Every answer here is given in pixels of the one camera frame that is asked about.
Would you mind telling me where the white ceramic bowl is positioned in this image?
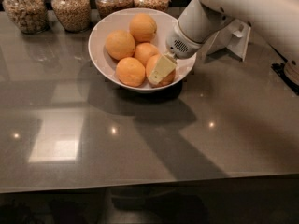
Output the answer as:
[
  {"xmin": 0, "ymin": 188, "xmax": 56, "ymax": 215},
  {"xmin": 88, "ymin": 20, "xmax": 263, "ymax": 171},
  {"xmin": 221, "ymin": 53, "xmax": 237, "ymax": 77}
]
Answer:
[{"xmin": 88, "ymin": 8, "xmax": 196, "ymax": 93}]

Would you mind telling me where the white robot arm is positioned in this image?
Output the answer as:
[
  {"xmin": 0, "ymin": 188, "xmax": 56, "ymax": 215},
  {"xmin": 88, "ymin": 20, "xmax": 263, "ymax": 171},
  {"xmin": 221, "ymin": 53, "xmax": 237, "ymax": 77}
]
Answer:
[{"xmin": 165, "ymin": 0, "xmax": 299, "ymax": 84}]

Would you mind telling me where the far left glass jar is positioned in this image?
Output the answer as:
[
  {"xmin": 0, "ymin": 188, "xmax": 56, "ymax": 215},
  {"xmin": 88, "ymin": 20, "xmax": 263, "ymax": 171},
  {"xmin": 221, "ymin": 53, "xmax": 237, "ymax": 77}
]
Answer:
[{"xmin": 2, "ymin": 0, "xmax": 49, "ymax": 34}]

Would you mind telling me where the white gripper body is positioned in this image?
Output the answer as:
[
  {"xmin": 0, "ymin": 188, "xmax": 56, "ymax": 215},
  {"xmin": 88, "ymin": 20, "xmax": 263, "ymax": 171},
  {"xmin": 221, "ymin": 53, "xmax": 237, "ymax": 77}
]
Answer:
[{"xmin": 165, "ymin": 23, "xmax": 202, "ymax": 60}]

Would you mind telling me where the white standing photo frame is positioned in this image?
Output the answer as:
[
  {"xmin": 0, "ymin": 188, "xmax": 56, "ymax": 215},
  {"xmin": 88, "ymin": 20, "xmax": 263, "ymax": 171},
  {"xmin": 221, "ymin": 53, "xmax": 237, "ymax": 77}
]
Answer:
[{"xmin": 207, "ymin": 20, "xmax": 251, "ymax": 61}]

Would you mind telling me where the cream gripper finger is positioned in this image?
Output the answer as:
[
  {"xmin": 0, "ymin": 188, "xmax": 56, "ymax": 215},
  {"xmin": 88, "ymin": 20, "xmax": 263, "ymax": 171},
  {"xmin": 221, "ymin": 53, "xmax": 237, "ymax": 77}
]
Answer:
[{"xmin": 147, "ymin": 53, "xmax": 178, "ymax": 86}]

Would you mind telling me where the orange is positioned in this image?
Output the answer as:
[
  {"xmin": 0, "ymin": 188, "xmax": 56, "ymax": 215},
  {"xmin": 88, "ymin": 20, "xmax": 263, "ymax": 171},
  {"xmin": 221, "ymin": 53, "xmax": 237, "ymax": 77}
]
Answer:
[
  {"xmin": 145, "ymin": 53, "xmax": 177, "ymax": 88},
  {"xmin": 129, "ymin": 13, "xmax": 157, "ymax": 42},
  {"xmin": 134, "ymin": 42, "xmax": 159, "ymax": 65},
  {"xmin": 105, "ymin": 30, "xmax": 135, "ymax": 60},
  {"xmin": 116, "ymin": 57, "xmax": 146, "ymax": 87}
]

